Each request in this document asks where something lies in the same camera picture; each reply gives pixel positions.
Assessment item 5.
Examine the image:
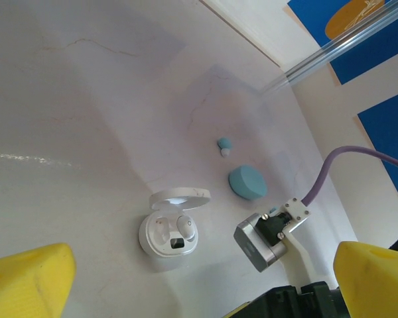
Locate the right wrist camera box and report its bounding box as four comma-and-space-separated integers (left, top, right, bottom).
233, 197, 336, 289

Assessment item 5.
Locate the white earbud charging case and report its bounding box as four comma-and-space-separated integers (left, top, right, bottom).
138, 187, 212, 258

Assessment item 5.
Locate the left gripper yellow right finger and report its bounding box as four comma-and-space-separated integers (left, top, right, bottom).
333, 240, 398, 318

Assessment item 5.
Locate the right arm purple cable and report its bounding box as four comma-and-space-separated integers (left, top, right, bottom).
301, 146, 398, 206

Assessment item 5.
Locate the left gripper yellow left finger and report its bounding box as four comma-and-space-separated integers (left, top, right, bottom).
0, 242, 77, 318

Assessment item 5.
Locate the white wireless earbud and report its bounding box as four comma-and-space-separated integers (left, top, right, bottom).
176, 215, 197, 240

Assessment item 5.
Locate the blue earbud charging case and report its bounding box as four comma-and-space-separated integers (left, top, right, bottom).
228, 164, 268, 200

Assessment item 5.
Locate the blue floral wall panel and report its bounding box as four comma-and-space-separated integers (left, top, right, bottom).
287, 0, 398, 47
330, 19, 398, 85
357, 89, 398, 213

